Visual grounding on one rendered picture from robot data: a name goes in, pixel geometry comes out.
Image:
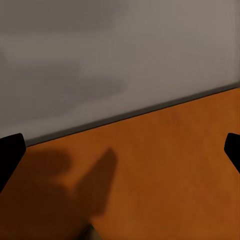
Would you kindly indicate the cabinet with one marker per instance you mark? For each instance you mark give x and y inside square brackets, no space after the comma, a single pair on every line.
[163,175]

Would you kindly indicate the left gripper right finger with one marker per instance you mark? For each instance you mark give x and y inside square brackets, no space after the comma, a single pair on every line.
[232,149]

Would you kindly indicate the mousetrap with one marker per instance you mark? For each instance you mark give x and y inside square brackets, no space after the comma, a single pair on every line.
[90,234]

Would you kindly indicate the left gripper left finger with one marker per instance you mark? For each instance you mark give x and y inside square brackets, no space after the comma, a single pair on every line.
[12,149]

